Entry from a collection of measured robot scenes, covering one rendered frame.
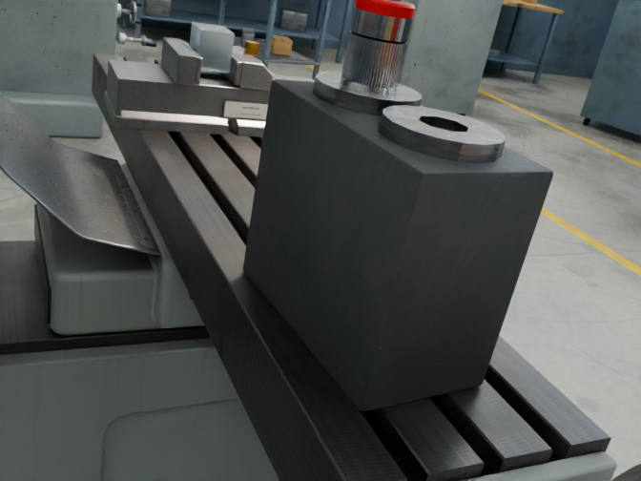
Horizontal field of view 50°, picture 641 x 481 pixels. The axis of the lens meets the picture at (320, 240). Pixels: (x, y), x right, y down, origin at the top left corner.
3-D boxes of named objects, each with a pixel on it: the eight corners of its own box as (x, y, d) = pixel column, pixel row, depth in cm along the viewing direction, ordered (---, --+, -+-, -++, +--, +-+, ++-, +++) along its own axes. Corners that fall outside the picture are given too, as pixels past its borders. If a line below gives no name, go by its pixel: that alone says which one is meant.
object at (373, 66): (329, 76, 57) (342, 3, 55) (372, 78, 60) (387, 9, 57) (362, 93, 54) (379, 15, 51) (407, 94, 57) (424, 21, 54)
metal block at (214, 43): (219, 64, 111) (224, 26, 108) (229, 73, 106) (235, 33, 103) (187, 60, 108) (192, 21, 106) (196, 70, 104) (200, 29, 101)
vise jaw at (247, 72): (248, 71, 116) (252, 47, 115) (271, 91, 106) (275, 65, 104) (214, 68, 114) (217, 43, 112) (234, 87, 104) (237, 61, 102)
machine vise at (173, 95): (303, 115, 125) (315, 53, 120) (336, 141, 113) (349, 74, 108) (103, 98, 111) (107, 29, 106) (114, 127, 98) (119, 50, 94)
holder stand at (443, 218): (345, 261, 73) (387, 72, 64) (484, 386, 56) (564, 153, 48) (240, 270, 66) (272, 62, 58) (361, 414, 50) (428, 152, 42)
